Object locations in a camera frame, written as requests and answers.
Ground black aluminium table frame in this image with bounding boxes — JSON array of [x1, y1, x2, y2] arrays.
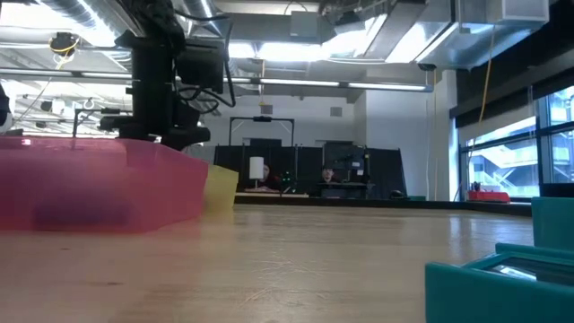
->
[[234, 196, 533, 217]]

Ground yellow hanging cable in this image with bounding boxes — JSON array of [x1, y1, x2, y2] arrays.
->
[[478, 22, 498, 123]]

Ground white cylinder lamp shade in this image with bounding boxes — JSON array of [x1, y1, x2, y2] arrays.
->
[[248, 155, 265, 181]]

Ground large dark-framed window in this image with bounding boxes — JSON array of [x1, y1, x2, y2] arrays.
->
[[457, 84, 574, 201]]

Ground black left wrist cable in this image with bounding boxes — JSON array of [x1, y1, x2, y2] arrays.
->
[[177, 11, 238, 116]]

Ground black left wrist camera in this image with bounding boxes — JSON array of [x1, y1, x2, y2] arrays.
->
[[176, 37, 226, 94]]

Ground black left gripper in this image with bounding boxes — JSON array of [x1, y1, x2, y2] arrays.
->
[[99, 33, 212, 152]]

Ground black yellow cable reel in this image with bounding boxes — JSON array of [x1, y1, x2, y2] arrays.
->
[[48, 31, 82, 59]]

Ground background wooden table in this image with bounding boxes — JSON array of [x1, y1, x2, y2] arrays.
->
[[234, 191, 310, 199]]

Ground red background box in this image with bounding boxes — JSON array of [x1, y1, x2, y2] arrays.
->
[[467, 181, 511, 204]]

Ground red translucent bin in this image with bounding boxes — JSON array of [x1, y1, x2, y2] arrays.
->
[[0, 135, 210, 234]]

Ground ceiling tube light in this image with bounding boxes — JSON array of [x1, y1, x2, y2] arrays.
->
[[0, 67, 186, 85], [258, 77, 428, 92]]

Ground person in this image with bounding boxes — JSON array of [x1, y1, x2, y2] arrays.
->
[[320, 166, 341, 185], [257, 163, 282, 193]]

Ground black partition curtain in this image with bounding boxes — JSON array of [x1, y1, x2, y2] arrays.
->
[[213, 144, 407, 195]]

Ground grey ceiling box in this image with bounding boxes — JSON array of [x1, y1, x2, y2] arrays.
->
[[289, 10, 336, 45]]

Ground black camera stand frame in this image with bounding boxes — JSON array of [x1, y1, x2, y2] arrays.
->
[[228, 116, 296, 194]]

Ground dark monitor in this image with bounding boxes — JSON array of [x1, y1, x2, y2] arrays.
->
[[322, 142, 367, 171]]

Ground yellow translucent bin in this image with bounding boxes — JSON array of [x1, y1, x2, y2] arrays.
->
[[204, 164, 240, 214]]

